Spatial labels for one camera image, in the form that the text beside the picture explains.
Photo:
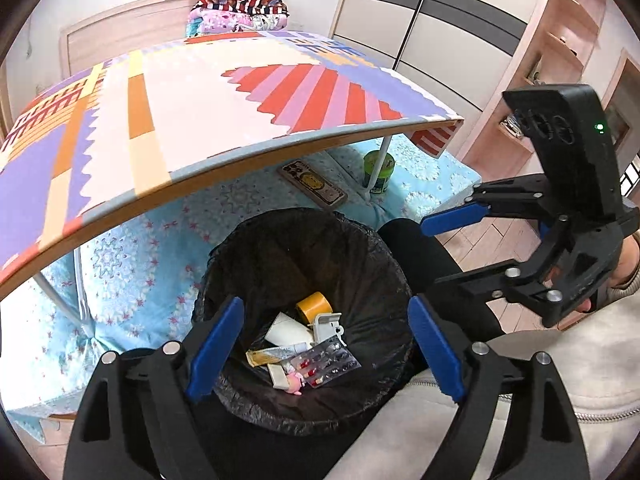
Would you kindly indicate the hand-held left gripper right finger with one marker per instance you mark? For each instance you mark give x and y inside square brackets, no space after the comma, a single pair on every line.
[435,350]

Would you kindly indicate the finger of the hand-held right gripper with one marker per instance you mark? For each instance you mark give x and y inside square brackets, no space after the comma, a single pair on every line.
[450,217]
[475,280]

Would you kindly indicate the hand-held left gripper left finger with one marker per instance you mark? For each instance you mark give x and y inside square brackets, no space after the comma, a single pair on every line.
[215,350]

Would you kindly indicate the white toothpaste tube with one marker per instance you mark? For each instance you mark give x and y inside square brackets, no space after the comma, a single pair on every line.
[297,349]

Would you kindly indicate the small pink toy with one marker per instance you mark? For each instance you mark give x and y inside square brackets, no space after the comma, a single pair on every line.
[296,382]

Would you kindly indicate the yellow tape roll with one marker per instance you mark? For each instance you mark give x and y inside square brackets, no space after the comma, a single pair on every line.
[312,307]

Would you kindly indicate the pill blister pack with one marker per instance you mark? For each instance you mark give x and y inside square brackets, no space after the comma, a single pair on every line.
[325,362]

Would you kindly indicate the trash bin with black bag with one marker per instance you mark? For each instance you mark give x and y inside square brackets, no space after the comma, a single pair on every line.
[280,260]

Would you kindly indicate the white plastic tray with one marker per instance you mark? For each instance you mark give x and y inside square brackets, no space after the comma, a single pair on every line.
[325,327]

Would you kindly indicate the person's right hand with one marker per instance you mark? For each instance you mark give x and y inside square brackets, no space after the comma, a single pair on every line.
[631,260]

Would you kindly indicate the green jar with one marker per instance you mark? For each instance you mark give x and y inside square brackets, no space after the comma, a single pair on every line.
[378,175]

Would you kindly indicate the bed with blue sheet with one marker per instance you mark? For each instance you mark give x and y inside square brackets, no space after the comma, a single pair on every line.
[150,260]

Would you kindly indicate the brown cartoon print case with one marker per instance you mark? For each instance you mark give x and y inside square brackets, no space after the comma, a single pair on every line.
[312,185]

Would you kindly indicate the wooden shelf unit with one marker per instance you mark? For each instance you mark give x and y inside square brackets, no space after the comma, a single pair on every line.
[550,20]

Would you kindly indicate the white and grey wardrobe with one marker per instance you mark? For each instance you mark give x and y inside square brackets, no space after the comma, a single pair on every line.
[450,35]

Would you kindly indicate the colourful patterned folding table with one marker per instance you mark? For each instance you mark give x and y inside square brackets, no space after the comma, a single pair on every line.
[200,100]

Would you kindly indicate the wooden headboard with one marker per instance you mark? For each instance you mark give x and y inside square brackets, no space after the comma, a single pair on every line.
[125,25]

